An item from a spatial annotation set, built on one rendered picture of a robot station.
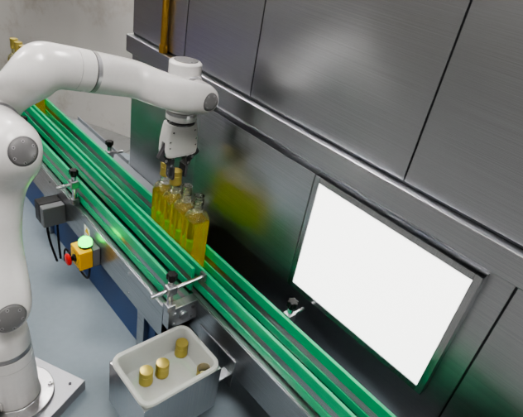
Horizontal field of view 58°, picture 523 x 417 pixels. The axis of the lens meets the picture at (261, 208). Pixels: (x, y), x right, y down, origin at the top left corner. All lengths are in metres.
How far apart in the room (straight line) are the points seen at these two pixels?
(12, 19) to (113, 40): 1.15
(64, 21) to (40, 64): 3.84
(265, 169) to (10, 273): 0.65
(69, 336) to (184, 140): 0.76
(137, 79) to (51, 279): 0.97
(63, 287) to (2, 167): 0.91
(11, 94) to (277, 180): 0.63
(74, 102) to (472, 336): 4.47
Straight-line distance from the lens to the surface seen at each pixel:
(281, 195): 1.22
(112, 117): 4.78
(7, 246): 1.15
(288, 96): 1.19
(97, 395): 1.52
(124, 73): 1.12
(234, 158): 1.34
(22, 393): 1.43
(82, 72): 1.07
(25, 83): 1.04
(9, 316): 1.18
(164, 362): 1.28
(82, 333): 1.68
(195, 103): 1.16
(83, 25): 4.73
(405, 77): 0.99
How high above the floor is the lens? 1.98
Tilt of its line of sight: 31 degrees down
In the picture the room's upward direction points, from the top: 11 degrees clockwise
